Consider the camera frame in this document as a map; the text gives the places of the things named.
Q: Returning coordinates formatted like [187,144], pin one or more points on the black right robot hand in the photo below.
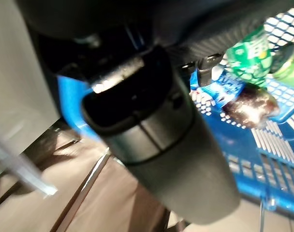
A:
[161,145]

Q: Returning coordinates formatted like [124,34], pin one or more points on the small Pepsi cola bottle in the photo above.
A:
[246,108]

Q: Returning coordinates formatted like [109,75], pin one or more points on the blue plastic shopping basket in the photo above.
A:
[234,145]

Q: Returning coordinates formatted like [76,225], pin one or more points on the green Sprite bottle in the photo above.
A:
[248,60]

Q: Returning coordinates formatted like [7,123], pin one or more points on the green bottle in basket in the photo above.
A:
[289,65]

